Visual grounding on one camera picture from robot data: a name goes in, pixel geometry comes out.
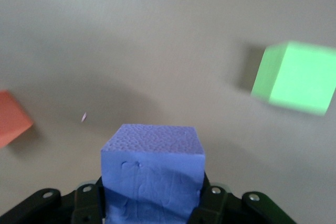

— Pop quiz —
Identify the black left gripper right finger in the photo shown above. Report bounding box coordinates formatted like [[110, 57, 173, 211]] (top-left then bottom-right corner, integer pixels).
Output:
[[187, 173, 298, 224]]

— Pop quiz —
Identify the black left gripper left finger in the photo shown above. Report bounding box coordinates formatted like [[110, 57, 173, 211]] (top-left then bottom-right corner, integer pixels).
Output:
[[0, 176, 106, 224]]

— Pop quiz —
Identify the purple foam block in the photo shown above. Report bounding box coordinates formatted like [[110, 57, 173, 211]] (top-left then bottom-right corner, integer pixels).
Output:
[[100, 123, 206, 224]]

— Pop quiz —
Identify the orange foam block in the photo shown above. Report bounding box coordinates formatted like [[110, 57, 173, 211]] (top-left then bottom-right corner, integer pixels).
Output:
[[0, 90, 34, 149]]

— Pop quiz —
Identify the green foam block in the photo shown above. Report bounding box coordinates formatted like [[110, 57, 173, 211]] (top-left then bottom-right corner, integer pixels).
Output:
[[250, 40, 336, 116]]

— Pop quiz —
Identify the large paper table cover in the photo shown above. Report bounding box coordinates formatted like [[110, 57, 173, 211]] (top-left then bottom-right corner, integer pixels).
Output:
[[0, 0, 336, 224]]

